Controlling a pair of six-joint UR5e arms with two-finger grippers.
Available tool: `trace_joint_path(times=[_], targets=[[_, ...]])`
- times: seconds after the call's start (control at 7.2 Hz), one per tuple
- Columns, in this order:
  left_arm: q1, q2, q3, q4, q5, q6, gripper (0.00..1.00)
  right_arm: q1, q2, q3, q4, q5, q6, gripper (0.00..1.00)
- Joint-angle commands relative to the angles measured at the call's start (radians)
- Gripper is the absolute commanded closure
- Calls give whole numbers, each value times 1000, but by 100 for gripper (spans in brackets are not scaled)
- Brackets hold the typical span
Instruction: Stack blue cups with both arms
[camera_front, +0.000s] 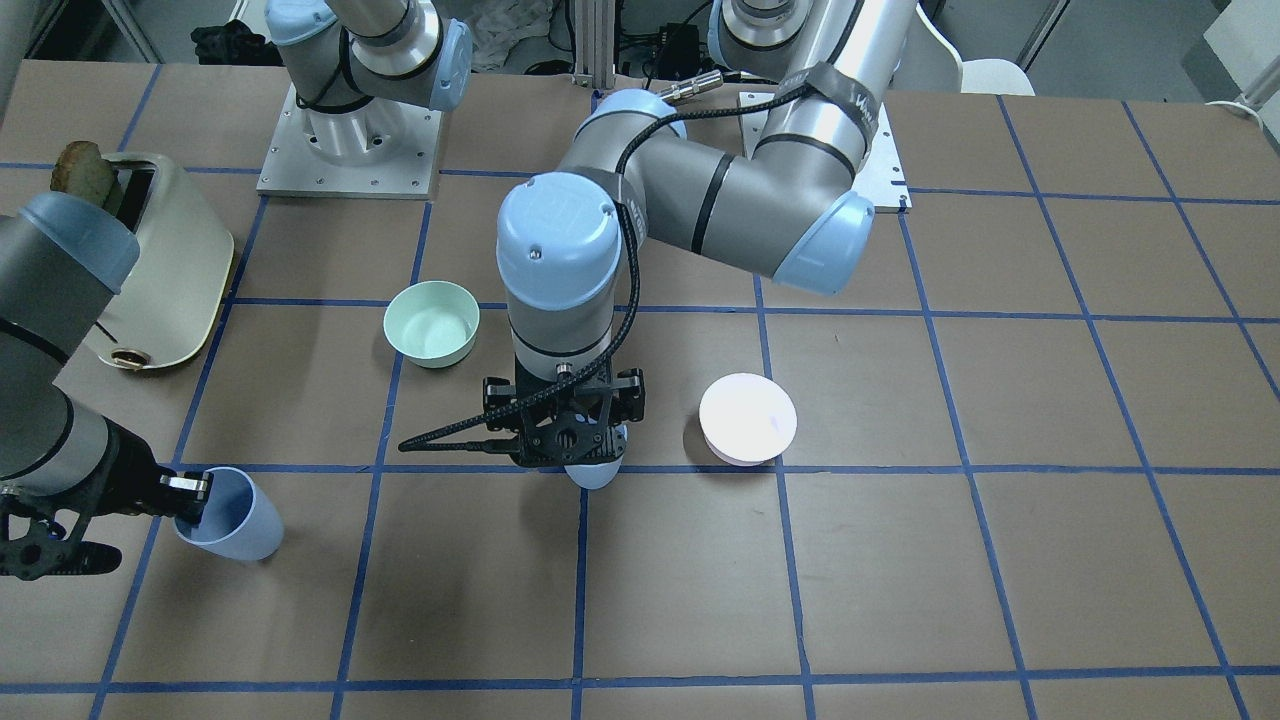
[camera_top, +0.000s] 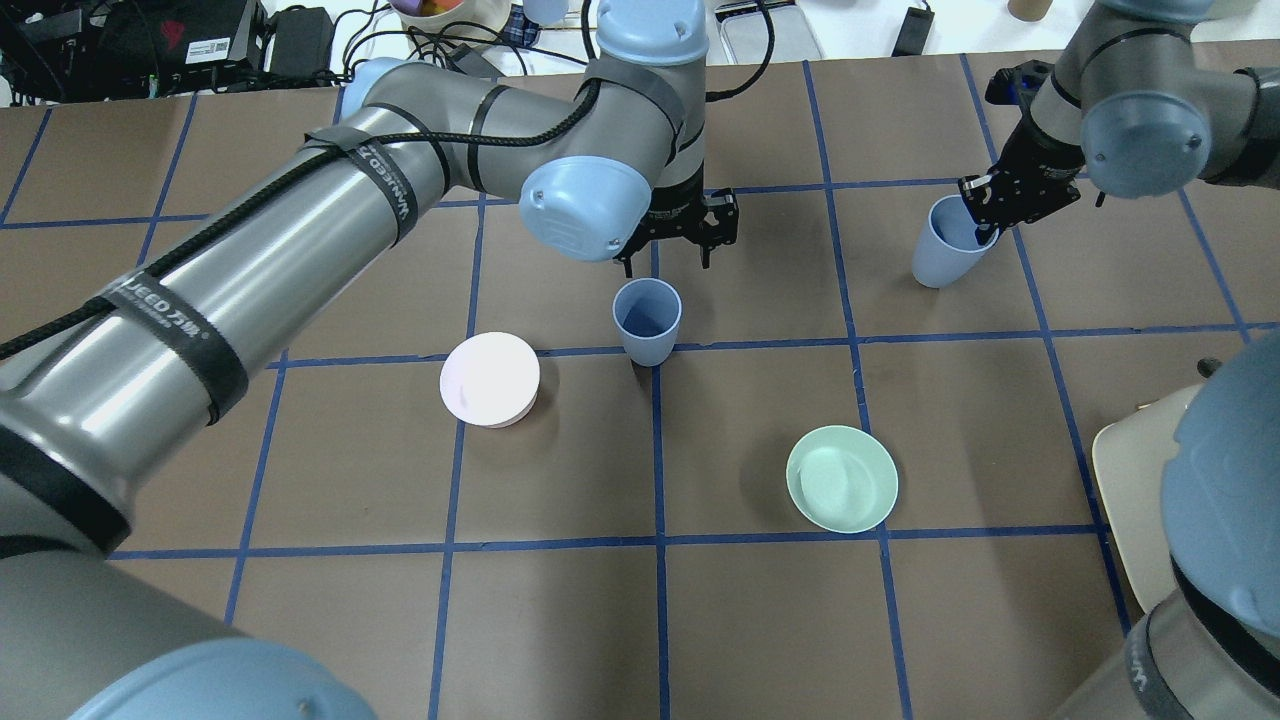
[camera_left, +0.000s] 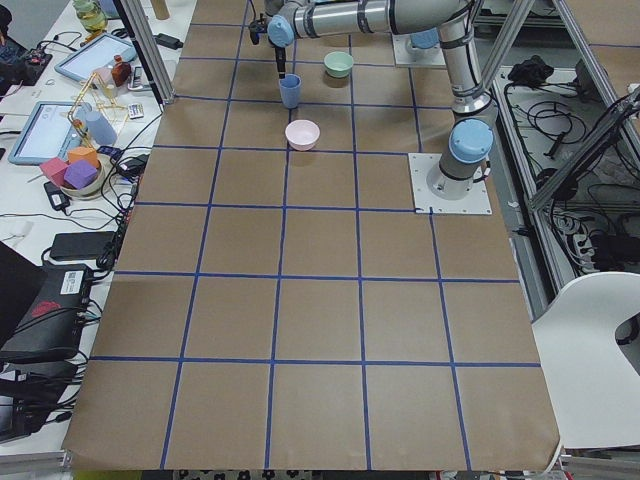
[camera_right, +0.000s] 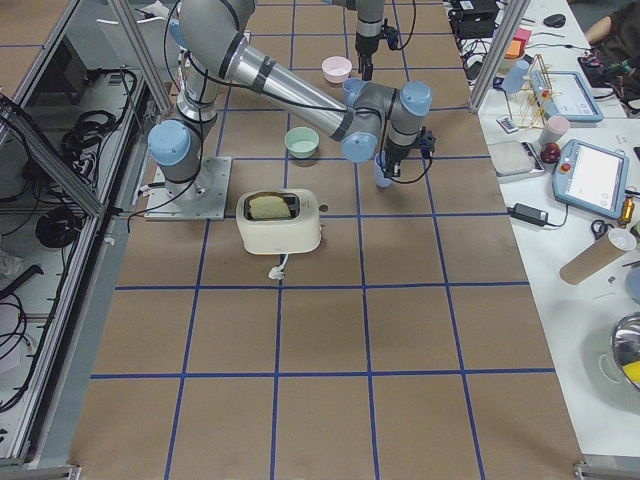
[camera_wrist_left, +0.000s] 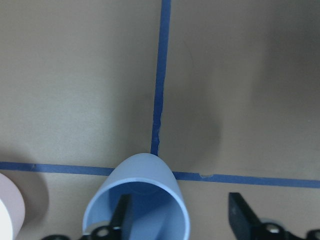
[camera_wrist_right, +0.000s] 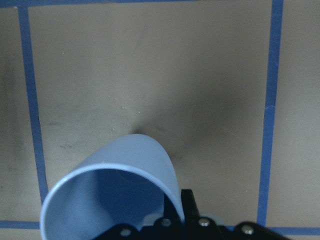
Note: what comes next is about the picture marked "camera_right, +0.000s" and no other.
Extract teach pendant tablet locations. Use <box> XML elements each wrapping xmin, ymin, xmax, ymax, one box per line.
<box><xmin>552</xmin><ymin>139</ymin><xmax>629</xmax><ymax>219</ymax></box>
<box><xmin>529</xmin><ymin>70</ymin><xmax>604</xmax><ymax>123</ymax></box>

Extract cream toaster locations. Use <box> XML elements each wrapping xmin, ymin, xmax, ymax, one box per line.
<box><xmin>236</xmin><ymin>189</ymin><xmax>321</xmax><ymax>255</ymax></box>

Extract black power adapter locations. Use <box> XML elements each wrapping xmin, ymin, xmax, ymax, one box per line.
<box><xmin>507</xmin><ymin>203</ymin><xmax>548</xmax><ymax>227</ymax></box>

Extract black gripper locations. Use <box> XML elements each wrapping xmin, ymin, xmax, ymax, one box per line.
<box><xmin>355</xmin><ymin>35</ymin><xmax>381</xmax><ymax>79</ymax></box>
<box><xmin>379</xmin><ymin>139</ymin><xmax>414</xmax><ymax>178</ymax></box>

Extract pink bowl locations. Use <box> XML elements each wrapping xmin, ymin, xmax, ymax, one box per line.
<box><xmin>321</xmin><ymin>56</ymin><xmax>353</xmax><ymax>84</ymax></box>

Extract mint green bowl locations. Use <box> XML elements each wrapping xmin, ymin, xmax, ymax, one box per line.
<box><xmin>284</xmin><ymin>126</ymin><xmax>320</xmax><ymax>159</ymax></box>

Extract steel mixing bowl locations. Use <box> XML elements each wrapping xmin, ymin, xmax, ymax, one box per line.
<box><xmin>598</xmin><ymin>312</ymin><xmax>639</xmax><ymax>391</ymax></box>

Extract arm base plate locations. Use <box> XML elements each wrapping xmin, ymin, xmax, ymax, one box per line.
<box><xmin>144</xmin><ymin>156</ymin><xmax>232</xmax><ymax>221</ymax></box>

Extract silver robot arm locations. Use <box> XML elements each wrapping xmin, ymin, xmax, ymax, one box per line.
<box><xmin>327</xmin><ymin>0</ymin><xmax>399</xmax><ymax>81</ymax></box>
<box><xmin>171</xmin><ymin>1</ymin><xmax>435</xmax><ymax>186</ymax></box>

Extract toast slice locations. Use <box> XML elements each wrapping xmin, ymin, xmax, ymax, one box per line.
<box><xmin>248</xmin><ymin>195</ymin><xmax>291</xmax><ymax>220</ymax></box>

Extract cardboard tube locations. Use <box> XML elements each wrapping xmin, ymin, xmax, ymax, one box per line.
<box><xmin>559</xmin><ymin>228</ymin><xmax>637</xmax><ymax>285</ymax></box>

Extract kitchen scale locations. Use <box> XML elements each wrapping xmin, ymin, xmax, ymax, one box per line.
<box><xmin>488</xmin><ymin>141</ymin><xmax>545</xmax><ymax>183</ymax></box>

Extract blue cup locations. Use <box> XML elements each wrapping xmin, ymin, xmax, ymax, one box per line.
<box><xmin>374</xmin><ymin>152</ymin><xmax>393</xmax><ymax>189</ymax></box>
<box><xmin>342</xmin><ymin>77</ymin><xmax>367</xmax><ymax>107</ymax></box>

